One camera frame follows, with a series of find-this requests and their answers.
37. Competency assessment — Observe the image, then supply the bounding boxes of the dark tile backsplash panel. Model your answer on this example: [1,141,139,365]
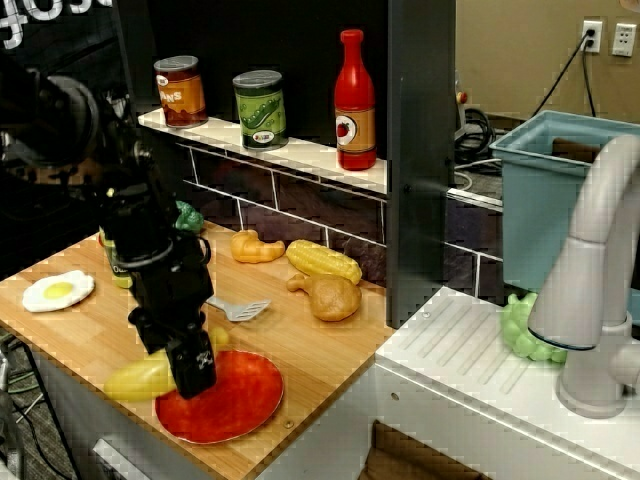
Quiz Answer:
[177,142,505,304]

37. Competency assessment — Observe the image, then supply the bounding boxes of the white wall data outlet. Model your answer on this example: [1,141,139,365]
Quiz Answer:
[612,22,637,57]

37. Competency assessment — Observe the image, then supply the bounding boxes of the brown board inside bin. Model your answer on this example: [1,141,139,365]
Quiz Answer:
[552,138,601,164]

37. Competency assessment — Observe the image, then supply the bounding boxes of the white kitchen shelf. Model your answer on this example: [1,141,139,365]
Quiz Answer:
[137,110,389,195]

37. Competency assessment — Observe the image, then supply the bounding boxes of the olive oil toy bottle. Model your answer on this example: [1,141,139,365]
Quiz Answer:
[98,227,134,290]

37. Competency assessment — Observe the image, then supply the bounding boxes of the black power cable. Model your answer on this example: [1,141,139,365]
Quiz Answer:
[529,29,599,119]

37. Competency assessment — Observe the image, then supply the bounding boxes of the black kitchen frame panel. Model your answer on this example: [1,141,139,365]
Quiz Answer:
[114,0,457,330]

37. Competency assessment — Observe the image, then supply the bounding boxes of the green peas toy can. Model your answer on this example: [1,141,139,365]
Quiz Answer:
[232,70,289,150]

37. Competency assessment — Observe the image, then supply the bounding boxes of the white wall power outlet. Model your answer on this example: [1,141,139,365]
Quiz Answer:
[581,18,603,54]

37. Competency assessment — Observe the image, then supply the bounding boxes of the blue plastic bin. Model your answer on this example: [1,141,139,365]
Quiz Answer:
[488,110,640,314]

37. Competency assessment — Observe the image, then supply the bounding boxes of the red ketchup toy bottle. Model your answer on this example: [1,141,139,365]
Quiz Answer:
[334,28,378,172]

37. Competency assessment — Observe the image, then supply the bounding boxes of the red round plate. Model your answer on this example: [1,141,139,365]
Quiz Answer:
[154,349,285,445]

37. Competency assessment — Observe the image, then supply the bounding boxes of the black cable bundle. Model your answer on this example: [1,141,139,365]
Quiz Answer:
[454,107,497,162]

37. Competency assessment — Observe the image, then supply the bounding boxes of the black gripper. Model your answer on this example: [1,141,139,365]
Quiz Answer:
[127,243,220,402]

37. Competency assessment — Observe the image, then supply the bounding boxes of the light green toy pepper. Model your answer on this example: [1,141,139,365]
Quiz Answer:
[501,292,569,364]

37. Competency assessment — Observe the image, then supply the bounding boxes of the green toy broccoli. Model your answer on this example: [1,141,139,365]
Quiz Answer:
[173,199,205,234]

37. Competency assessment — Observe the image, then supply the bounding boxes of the yellow toy corn cob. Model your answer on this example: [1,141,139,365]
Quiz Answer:
[285,239,363,286]

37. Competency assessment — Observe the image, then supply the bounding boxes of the toy chicken drumstick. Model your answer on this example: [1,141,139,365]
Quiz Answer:
[286,272,363,322]

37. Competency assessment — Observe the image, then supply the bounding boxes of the grey toy faucet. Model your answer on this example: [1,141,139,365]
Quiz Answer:
[527,133,640,420]

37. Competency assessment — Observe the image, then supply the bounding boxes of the orange beans toy can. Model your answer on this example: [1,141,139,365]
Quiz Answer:
[153,55,209,129]

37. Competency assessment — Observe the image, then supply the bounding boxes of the toy fried egg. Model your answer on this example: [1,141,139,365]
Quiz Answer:
[22,269,96,314]

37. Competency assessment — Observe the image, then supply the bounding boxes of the white toy sink unit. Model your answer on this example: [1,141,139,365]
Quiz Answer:
[92,284,640,480]

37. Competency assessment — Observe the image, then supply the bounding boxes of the blue handled grey spatula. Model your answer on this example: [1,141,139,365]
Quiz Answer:
[204,294,273,324]

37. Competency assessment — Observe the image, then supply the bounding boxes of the toy croissant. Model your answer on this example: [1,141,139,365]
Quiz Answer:
[230,229,286,264]

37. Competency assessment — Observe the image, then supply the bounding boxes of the yellow toy banana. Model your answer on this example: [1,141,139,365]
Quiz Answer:
[103,325,232,403]

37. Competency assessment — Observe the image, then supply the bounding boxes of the black banner white letters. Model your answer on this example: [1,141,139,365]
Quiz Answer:
[0,0,117,51]

